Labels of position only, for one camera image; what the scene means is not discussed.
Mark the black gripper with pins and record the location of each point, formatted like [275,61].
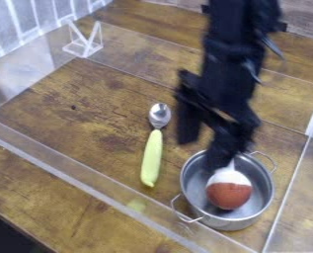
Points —
[223,88]

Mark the white and brown toy mushroom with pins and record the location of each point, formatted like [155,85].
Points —
[229,188]

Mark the silver metal pot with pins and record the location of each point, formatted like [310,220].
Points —
[190,204]

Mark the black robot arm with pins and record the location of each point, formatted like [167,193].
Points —
[239,24]

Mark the black strip on table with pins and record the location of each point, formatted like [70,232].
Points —
[205,11]

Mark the clear acrylic triangle stand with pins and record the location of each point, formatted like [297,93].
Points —
[80,46]

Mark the yellow handled metal spoon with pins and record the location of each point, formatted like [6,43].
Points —
[159,117]

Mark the clear acrylic barrier wall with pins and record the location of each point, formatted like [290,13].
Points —
[193,235]

